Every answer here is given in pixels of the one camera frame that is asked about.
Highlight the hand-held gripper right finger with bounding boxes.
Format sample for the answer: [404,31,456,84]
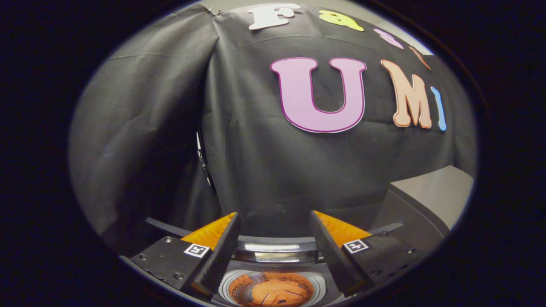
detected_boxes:
[308,210,427,297]

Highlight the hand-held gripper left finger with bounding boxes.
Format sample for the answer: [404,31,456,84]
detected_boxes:
[122,212,242,299]

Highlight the orange clothes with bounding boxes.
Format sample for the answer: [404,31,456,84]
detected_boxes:
[229,273,314,307]

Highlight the beige cabinet with grey top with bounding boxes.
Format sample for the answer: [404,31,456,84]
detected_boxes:
[371,165,475,252]

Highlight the black backdrop cloth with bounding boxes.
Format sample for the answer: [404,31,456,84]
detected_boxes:
[68,3,477,256]

